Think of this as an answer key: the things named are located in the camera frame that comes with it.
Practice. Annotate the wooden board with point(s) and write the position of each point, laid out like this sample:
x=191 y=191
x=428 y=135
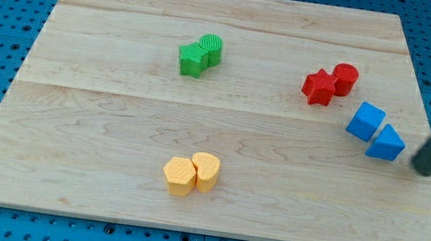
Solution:
x=98 y=108

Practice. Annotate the red cylinder block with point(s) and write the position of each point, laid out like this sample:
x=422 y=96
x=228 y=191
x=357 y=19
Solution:
x=346 y=77

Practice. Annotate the blue cube block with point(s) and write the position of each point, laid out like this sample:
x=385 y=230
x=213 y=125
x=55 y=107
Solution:
x=365 y=121

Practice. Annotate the blue triangle block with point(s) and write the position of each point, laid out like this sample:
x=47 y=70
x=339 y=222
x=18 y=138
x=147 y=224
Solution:
x=387 y=145

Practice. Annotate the green cylinder block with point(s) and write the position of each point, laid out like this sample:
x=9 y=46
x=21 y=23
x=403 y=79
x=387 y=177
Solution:
x=213 y=44

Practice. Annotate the red star block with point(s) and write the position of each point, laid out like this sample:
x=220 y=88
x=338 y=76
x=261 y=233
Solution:
x=319 y=88

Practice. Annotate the yellow hexagon block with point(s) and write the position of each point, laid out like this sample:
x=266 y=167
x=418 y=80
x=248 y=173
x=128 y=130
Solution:
x=180 y=176

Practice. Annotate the yellow heart block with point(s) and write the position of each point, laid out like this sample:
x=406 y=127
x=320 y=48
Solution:
x=208 y=167

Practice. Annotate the green star block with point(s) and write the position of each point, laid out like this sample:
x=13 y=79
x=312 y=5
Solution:
x=193 y=60

